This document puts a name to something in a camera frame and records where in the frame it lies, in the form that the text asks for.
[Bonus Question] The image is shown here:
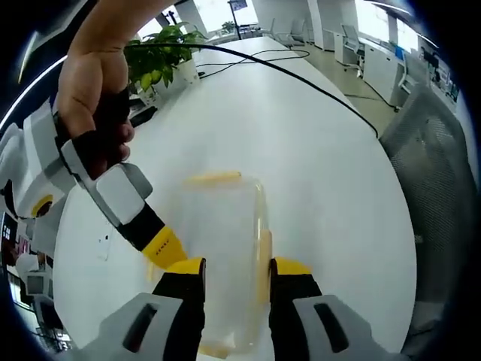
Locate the person's right hand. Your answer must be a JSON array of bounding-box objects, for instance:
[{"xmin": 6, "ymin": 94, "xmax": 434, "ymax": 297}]
[{"xmin": 56, "ymin": 22, "xmax": 135, "ymax": 181}]

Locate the white office chair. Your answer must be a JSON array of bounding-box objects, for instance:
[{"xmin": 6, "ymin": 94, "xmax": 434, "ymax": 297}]
[{"xmin": 340, "ymin": 24, "xmax": 368, "ymax": 79}]

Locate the grey mesh office chair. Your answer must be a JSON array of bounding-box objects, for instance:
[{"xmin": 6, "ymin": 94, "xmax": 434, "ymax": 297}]
[{"xmin": 379, "ymin": 84, "xmax": 471, "ymax": 341}]

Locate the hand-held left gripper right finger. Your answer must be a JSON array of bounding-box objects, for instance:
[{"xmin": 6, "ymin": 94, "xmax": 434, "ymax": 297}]
[{"xmin": 268, "ymin": 257, "xmax": 403, "ymax": 361}]

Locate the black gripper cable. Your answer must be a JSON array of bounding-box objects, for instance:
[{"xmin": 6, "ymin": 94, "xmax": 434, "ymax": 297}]
[{"xmin": 126, "ymin": 42, "xmax": 381, "ymax": 139}]

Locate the white low cabinet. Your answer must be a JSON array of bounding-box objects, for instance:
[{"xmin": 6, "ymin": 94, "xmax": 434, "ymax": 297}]
[{"xmin": 362, "ymin": 37, "xmax": 406, "ymax": 107}]

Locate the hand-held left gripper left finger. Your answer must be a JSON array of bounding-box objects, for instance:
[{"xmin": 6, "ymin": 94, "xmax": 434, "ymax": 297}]
[{"xmin": 71, "ymin": 257, "xmax": 207, "ymax": 361}]

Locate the screen on black pole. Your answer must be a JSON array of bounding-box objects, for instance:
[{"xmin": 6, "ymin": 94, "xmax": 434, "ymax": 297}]
[{"xmin": 229, "ymin": 0, "xmax": 250, "ymax": 39}]

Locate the potted green plant white pot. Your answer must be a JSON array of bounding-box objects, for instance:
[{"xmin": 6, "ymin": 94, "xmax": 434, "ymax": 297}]
[{"xmin": 126, "ymin": 21, "xmax": 208, "ymax": 110}]

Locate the clear box with yellow plastic buckle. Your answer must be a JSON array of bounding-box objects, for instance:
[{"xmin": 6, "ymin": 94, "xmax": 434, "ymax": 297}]
[{"xmin": 148, "ymin": 169, "xmax": 275, "ymax": 358}]

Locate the black keyboard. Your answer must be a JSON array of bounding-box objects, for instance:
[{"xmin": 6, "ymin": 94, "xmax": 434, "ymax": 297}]
[{"xmin": 130, "ymin": 106, "xmax": 158, "ymax": 127}]

